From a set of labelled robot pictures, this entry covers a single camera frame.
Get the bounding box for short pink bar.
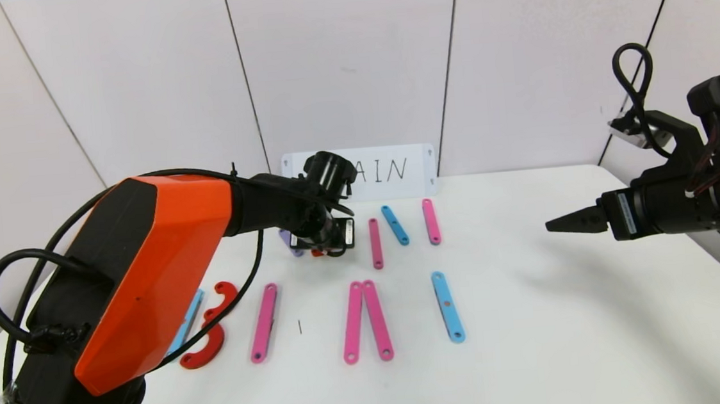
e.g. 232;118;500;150
421;197;442;246

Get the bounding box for white BRAIN word card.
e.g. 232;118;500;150
281;142;439;208

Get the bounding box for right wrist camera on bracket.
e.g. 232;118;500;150
607;106;708;182

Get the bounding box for short purple bar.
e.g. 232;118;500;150
278;227;304;259

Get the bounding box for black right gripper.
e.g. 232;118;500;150
542;175;720;247

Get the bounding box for medium red arc piece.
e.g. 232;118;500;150
202;280;241;324

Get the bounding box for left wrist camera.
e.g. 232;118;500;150
290;231;320;251

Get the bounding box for long blue bar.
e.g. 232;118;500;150
165;289;211;356
431;270;467;345

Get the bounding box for large red arc piece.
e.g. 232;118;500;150
176;321;228;371

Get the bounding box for short blue bar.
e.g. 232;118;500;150
381;204;411;248

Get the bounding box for long pink bar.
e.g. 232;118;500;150
245;283;284;365
338;281;370;365
363;278;395;362
368;218;384;270

